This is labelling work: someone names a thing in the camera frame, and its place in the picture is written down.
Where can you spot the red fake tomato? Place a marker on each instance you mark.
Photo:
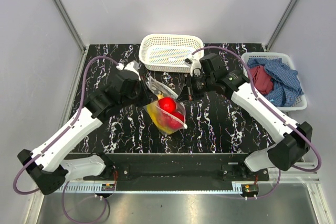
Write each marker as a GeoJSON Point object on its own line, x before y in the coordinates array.
{"type": "Point", "coordinates": [174, 120]}

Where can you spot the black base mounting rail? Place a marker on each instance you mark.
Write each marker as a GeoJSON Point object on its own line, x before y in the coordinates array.
{"type": "Point", "coordinates": [181, 173]}

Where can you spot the dark red cloth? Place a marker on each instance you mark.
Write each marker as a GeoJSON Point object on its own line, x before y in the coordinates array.
{"type": "Point", "coordinates": [261, 79]}

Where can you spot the lavender plastic basket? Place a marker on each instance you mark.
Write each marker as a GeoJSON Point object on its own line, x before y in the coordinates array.
{"type": "Point", "coordinates": [301, 101]}

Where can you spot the right aluminium frame post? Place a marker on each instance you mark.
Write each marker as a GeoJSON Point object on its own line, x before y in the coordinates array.
{"type": "Point", "coordinates": [281, 24]}

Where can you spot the white perforated plastic basket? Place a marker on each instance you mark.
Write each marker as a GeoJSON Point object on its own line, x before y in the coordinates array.
{"type": "Point", "coordinates": [167, 52]}

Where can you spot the left aluminium frame post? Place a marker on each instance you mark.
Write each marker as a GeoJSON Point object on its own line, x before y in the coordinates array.
{"type": "Point", "coordinates": [69, 24]}

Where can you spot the polka dot zip top bag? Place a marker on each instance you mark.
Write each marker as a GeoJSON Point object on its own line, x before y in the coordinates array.
{"type": "Point", "coordinates": [157, 87]}

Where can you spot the blue checkered cloth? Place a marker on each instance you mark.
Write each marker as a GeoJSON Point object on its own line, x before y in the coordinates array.
{"type": "Point", "coordinates": [287, 87]}

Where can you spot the yellow fake banana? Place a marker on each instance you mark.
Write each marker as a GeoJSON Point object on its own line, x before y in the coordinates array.
{"type": "Point", "coordinates": [157, 115]}

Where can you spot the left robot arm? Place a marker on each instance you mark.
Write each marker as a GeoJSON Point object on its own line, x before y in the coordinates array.
{"type": "Point", "coordinates": [46, 164]}

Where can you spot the aluminium frame post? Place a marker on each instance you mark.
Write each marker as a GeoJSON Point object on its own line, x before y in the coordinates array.
{"type": "Point", "coordinates": [69, 24]}
{"type": "Point", "coordinates": [281, 24]}

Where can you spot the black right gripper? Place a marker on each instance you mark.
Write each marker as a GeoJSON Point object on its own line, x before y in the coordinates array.
{"type": "Point", "coordinates": [184, 94]}

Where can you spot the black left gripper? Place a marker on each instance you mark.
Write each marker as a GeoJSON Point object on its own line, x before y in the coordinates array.
{"type": "Point", "coordinates": [148, 96]}

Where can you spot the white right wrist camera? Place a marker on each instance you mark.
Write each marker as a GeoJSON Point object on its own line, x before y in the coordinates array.
{"type": "Point", "coordinates": [194, 65]}

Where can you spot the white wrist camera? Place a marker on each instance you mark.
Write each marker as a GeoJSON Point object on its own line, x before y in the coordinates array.
{"type": "Point", "coordinates": [132, 66]}
{"type": "Point", "coordinates": [194, 65]}

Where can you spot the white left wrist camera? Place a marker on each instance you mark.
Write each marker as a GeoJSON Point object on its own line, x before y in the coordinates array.
{"type": "Point", "coordinates": [132, 66]}

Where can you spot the red fake apple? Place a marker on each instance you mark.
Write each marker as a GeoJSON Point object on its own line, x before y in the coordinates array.
{"type": "Point", "coordinates": [167, 104]}

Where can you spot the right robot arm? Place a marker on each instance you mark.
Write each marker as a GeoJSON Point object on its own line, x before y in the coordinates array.
{"type": "Point", "coordinates": [291, 139]}

